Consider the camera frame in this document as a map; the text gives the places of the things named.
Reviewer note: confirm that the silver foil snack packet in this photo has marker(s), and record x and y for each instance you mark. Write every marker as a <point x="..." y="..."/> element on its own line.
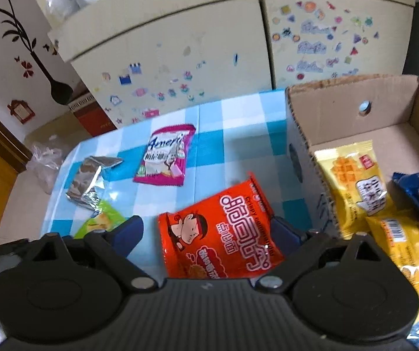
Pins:
<point x="86" y="182"/>

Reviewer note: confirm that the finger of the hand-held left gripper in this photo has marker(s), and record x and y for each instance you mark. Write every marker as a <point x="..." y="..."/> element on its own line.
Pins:
<point x="6" y="250"/>

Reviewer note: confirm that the black vase wall sticker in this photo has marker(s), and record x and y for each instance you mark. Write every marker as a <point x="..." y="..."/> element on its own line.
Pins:
<point x="59" y="89"/>

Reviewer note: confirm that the red house wall sticker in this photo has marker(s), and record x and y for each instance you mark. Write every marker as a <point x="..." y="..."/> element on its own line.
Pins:
<point x="21" y="111"/>

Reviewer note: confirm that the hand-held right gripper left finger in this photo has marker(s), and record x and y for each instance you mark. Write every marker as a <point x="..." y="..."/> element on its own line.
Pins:
<point x="130" y="232"/>

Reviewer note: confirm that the pink snack packet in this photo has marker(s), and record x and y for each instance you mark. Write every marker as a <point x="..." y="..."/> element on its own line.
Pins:
<point x="165" y="157"/>

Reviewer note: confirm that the translucent plastic container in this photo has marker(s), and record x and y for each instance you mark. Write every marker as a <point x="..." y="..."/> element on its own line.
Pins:
<point x="63" y="0"/>

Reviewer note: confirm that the cream cabinet with stickers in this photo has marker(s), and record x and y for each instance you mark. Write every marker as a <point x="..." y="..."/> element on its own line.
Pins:
<point x="202" y="44"/>

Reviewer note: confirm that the cardboard box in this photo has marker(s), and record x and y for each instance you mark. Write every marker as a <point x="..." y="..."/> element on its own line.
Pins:
<point x="377" y="109"/>

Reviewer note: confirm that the red brown patterned carton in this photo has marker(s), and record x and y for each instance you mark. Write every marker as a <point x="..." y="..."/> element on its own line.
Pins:
<point x="88" y="117"/>

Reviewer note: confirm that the orange-red noodle snack packet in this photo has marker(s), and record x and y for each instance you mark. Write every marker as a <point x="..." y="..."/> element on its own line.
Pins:
<point x="224" y="234"/>

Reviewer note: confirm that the green snack packet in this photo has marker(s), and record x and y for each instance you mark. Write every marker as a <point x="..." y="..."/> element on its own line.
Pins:
<point x="103" y="217"/>

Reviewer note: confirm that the yellow packet with barcode label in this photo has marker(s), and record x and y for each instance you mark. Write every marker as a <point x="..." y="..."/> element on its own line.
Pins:
<point x="407" y="248"/>

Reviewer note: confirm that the large yellow waffle packet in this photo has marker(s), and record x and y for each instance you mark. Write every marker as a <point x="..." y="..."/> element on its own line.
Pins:
<point x="352" y="186"/>

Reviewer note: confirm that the blue white checkered tablecloth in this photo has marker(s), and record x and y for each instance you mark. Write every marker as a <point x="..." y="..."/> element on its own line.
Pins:
<point x="231" y="124"/>

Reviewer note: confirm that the clear plastic bag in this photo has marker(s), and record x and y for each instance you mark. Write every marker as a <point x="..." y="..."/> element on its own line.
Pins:
<point x="46" y="161"/>

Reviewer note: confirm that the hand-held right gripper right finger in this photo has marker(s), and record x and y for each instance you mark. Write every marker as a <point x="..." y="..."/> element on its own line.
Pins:
<point x="283" y="232"/>

